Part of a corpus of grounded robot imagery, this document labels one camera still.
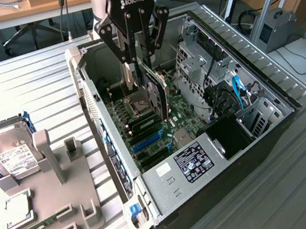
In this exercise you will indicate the graphics card with fan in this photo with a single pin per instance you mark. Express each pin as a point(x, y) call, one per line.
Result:
point(154, 96)

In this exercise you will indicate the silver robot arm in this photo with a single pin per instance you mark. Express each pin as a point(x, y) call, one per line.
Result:
point(97, 0)

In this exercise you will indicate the thin locking lever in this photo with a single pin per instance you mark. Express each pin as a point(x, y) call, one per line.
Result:
point(122, 91)

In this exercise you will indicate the open metal socket cover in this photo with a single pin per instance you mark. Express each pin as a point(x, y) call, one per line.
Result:
point(161, 77)

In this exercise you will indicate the silver drive cage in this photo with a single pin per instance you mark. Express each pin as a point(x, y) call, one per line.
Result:
point(191, 64)

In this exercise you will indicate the CPU socket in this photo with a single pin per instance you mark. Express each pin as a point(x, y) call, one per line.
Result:
point(139, 105)

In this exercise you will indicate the green motherboard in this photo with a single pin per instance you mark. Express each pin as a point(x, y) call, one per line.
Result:
point(178, 107)

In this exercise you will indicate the black installed RAM stick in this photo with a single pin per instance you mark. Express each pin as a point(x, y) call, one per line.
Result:
point(146, 125)

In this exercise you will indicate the office chair base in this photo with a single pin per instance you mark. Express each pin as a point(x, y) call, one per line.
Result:
point(34, 30)

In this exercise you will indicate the black expansion slot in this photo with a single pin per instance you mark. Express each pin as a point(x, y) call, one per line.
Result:
point(154, 156)
point(144, 133)

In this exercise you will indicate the blue expansion slot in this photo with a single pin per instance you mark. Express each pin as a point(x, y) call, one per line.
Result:
point(146, 143)

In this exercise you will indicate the silver chipset heatsink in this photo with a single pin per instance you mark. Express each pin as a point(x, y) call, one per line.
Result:
point(183, 138)

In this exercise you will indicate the grey floor unit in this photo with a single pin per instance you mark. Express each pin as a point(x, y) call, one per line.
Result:
point(277, 32)

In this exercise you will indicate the blue disk caddy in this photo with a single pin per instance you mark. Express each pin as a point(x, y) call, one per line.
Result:
point(28, 120)

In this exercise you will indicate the silver disk bay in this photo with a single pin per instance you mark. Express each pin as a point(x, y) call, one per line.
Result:
point(261, 114)

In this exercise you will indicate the silver power supply with label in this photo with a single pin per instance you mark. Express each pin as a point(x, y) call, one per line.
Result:
point(165, 188)

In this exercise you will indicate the silver hard disk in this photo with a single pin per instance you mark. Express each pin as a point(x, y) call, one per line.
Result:
point(2, 145)

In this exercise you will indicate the blue case latch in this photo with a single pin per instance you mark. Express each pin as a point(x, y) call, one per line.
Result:
point(134, 210)

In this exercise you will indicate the open black PC case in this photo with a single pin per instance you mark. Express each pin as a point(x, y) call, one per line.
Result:
point(227, 190)

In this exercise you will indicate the grey parts rack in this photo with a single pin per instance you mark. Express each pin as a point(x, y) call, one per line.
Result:
point(47, 202)

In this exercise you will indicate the silver CPU chip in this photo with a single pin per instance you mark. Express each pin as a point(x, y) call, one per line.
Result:
point(17, 210)

